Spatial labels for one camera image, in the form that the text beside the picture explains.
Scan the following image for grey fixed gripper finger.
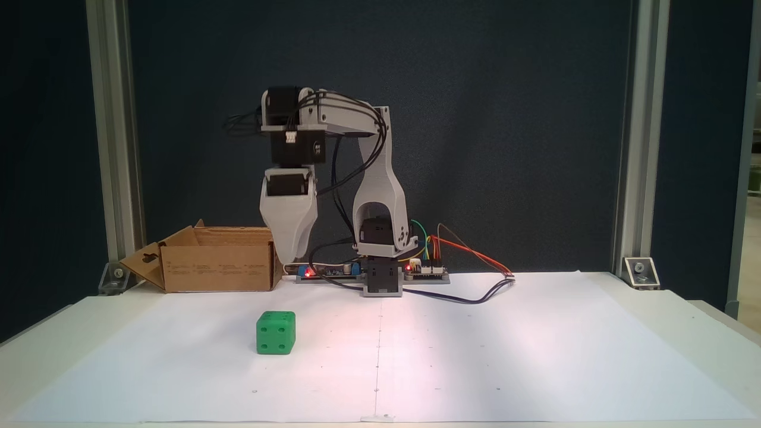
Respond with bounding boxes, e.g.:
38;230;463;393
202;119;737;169
259;197;318;266

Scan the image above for green dice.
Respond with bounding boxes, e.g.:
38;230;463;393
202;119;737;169
256;311;296;355

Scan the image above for circuit board with blue parts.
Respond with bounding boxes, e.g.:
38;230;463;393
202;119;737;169
295;260;364;284

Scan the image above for brown cardboard box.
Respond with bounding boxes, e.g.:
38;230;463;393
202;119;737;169
119;219;286;293

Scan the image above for circuit board with white connector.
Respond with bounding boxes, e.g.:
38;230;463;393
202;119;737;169
403;258;451;285

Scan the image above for green wire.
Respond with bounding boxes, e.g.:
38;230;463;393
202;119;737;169
410;219;431;261

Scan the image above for aluminium profile post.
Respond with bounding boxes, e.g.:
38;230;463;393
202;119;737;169
612;0;671;280
86;0;147;287

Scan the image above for metal corner bracket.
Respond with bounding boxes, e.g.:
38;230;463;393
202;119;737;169
622;256;661;291
98;260;144;296

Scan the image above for orange red wires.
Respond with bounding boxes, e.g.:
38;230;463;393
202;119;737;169
429;234;515;279

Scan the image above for dark cable on table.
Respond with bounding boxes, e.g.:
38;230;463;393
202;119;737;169
309;275;516;305

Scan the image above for slim grey metal post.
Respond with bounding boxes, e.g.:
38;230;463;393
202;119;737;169
724;0;761;320

